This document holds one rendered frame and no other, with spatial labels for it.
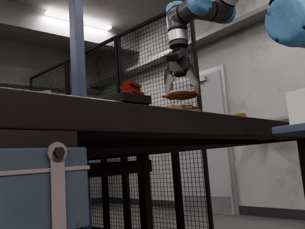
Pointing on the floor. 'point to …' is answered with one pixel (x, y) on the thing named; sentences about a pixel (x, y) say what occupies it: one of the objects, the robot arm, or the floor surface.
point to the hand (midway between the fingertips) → (181, 94)
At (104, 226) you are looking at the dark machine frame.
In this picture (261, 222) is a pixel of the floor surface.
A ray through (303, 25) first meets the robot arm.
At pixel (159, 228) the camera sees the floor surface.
